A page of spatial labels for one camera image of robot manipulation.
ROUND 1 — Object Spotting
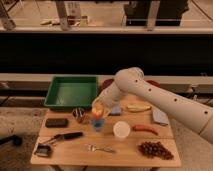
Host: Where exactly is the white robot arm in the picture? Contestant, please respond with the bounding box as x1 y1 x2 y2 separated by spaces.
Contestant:
92 67 213 144

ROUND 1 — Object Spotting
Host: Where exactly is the red bowl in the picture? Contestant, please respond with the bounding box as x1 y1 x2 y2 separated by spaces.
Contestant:
146 80 160 87

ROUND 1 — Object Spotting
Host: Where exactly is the blue plastic cup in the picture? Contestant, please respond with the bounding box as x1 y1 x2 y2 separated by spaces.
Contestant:
91 118 105 132

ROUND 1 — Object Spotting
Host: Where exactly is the yellow banana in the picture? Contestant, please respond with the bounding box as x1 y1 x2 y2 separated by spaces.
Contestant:
126 105 151 113

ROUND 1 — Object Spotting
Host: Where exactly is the green plastic tray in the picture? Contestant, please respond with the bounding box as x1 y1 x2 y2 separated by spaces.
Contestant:
44 76 98 110

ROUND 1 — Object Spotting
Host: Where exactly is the black rectangular case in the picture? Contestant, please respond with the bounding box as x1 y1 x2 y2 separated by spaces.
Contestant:
45 118 68 128

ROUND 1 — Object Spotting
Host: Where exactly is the silver fork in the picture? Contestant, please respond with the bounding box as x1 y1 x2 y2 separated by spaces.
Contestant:
88 144 116 154

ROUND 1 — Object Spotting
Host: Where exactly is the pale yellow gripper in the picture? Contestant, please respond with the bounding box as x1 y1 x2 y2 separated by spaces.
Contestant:
92 98 110 118

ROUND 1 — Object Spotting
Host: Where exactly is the black handled knife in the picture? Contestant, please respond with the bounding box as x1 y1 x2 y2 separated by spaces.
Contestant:
42 132 83 144

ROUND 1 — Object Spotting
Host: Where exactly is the black object on floor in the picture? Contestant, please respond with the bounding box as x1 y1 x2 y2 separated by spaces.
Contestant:
0 135 23 146

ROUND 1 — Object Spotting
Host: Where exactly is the bunch of dark grapes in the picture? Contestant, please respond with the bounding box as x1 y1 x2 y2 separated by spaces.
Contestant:
138 141 174 160

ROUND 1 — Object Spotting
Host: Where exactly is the striped ball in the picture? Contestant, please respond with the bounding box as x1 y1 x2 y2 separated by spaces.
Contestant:
72 108 85 120

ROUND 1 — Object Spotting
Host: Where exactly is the blue sponge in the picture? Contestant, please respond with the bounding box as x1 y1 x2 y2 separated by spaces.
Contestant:
110 106 122 116

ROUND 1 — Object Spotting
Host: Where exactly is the purple bowl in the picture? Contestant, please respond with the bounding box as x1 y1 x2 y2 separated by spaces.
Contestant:
98 79 114 93

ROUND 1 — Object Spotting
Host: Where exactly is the yellow red apple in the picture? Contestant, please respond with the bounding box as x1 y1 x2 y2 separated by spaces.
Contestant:
92 107 103 119

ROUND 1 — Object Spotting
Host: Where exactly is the white plastic cup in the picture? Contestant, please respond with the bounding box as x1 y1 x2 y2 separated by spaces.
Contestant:
113 121 131 141

